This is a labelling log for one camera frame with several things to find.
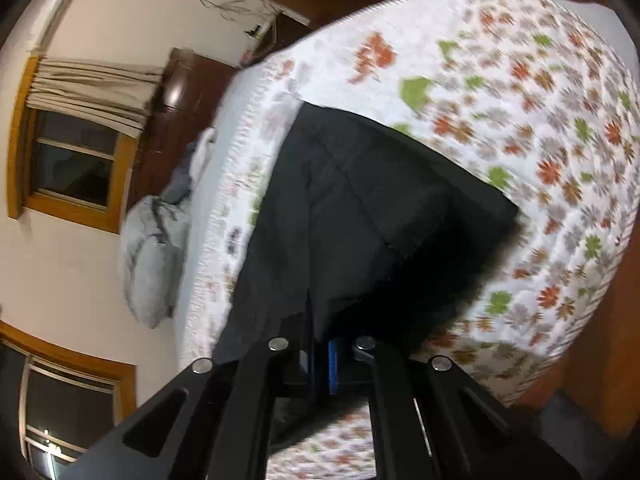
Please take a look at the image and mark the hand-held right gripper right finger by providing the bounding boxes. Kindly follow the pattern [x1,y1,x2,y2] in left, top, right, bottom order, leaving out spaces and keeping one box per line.
[325,335,583,480]

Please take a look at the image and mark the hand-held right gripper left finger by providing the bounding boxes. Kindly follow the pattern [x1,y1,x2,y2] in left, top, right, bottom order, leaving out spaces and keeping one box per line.
[55,310,322,480]

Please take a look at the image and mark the black pants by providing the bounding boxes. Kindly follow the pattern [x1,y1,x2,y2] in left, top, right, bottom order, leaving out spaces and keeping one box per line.
[215,102,521,441]

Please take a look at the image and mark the grey pillow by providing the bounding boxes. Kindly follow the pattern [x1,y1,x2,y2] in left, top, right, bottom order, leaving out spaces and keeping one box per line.
[119,195,191,330]

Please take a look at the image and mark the light blue bed sheet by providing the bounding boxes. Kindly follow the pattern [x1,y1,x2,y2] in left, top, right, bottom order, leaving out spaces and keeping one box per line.
[175,67,281,341]

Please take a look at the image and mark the grey crumpled cloth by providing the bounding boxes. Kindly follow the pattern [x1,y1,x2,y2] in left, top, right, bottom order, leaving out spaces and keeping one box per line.
[162,142,199,206]

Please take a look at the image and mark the wooden framed window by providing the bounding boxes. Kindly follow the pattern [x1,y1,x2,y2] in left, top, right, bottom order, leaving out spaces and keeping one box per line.
[7,55,138,235]
[0,320,138,480]

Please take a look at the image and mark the white crumpled cloth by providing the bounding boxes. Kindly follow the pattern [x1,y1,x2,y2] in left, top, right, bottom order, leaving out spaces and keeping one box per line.
[192,127,219,172]

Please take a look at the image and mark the dark wooden headboard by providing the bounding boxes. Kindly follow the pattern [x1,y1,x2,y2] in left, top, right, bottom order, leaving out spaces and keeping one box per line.
[127,47,242,211]

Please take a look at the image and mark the floral quilted blanket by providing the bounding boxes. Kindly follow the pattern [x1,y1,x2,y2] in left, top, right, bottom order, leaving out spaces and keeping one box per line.
[177,0,640,480]

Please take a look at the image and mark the beige curtain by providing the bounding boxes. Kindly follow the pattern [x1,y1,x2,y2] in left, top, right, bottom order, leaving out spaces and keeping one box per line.
[25,57,173,137]

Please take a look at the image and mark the brown wooden bed frame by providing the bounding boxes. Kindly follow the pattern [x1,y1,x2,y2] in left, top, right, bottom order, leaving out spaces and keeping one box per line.
[515,280,640,441]

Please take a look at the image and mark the white wall conduit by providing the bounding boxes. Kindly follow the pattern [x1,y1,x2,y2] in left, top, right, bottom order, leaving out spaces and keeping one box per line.
[29,0,90,56]

